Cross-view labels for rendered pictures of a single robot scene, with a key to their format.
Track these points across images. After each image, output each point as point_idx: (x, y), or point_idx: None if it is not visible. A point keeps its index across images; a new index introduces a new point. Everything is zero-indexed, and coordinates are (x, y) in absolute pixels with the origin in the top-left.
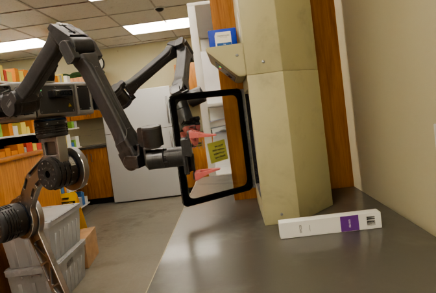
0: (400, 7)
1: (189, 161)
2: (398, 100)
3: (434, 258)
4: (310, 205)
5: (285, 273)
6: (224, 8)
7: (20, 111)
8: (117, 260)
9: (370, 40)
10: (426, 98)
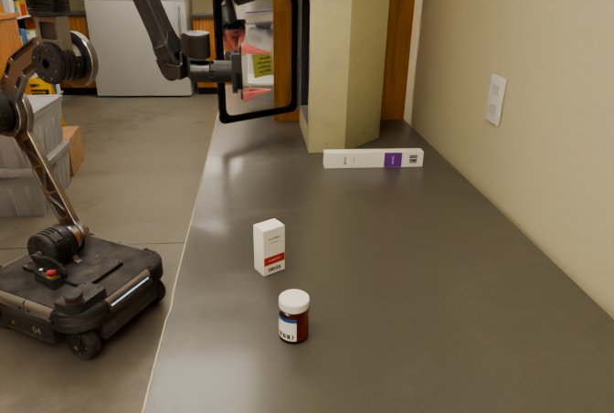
0: None
1: (237, 78)
2: (466, 38)
3: (460, 199)
4: (356, 136)
5: (327, 201)
6: None
7: None
8: (110, 169)
9: None
10: (492, 45)
